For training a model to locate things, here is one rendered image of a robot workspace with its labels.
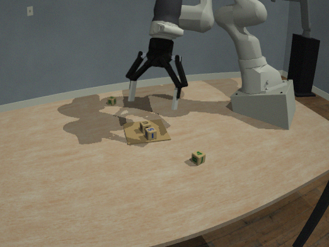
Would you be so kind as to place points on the tan flat square mat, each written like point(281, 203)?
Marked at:
point(135, 136)

